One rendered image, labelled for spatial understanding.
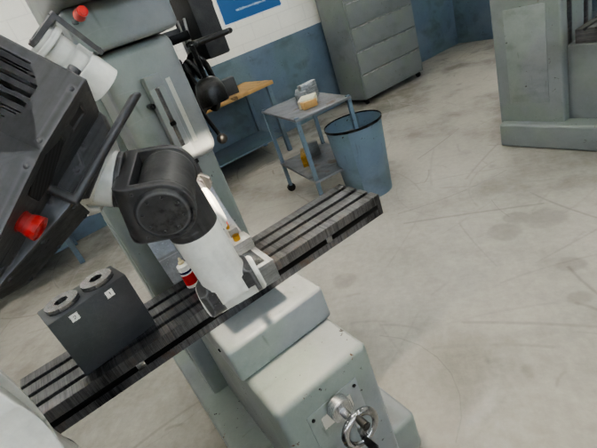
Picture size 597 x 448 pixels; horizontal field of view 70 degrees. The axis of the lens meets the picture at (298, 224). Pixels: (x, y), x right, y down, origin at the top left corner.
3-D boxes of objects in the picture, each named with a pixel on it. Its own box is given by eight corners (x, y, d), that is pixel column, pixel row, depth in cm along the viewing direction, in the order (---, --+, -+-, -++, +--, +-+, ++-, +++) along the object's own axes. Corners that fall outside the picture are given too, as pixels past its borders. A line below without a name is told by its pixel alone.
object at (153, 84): (195, 153, 110) (158, 72, 101) (182, 159, 109) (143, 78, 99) (190, 151, 113) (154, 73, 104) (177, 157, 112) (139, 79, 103)
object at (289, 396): (409, 467, 146) (367, 343, 119) (339, 538, 134) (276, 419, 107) (287, 354, 212) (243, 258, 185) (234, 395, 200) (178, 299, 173)
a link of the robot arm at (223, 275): (277, 304, 85) (232, 220, 72) (220, 338, 83) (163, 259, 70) (259, 272, 94) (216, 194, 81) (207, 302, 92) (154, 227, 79)
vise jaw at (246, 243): (255, 246, 132) (250, 236, 130) (213, 271, 126) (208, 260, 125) (248, 241, 137) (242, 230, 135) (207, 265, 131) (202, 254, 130)
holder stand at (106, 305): (156, 324, 125) (123, 270, 116) (87, 377, 114) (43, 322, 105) (139, 311, 134) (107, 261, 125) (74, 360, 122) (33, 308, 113)
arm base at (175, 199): (191, 253, 67) (201, 190, 61) (103, 246, 63) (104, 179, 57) (193, 204, 79) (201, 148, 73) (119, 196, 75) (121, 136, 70)
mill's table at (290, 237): (384, 212, 155) (378, 194, 151) (39, 449, 108) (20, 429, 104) (344, 201, 173) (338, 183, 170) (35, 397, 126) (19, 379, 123)
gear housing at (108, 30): (181, 23, 102) (163, -22, 97) (83, 59, 92) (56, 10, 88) (147, 40, 129) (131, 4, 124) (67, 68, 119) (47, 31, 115)
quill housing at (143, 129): (221, 148, 118) (171, 28, 104) (154, 182, 110) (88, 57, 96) (197, 142, 133) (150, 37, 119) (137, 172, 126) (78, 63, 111)
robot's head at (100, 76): (96, 110, 69) (122, 67, 72) (33, 68, 63) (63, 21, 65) (83, 113, 74) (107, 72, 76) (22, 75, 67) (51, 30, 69)
